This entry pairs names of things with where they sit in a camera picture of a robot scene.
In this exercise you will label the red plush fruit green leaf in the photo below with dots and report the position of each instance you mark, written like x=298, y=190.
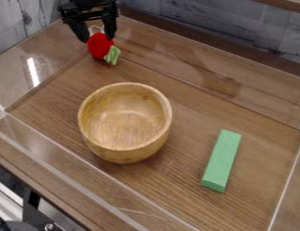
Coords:
x=102, y=48

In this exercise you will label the round wooden bowl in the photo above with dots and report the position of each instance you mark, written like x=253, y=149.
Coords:
x=125, y=120

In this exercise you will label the black metal table leg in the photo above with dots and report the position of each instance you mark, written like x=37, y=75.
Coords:
x=42, y=215

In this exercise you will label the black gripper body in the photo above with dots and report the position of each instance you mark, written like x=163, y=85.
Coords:
x=86, y=10

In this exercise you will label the green rectangular block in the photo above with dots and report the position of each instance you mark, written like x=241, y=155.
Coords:
x=219, y=168

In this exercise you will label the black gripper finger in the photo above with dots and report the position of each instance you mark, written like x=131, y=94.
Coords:
x=110, y=25
x=80, y=29

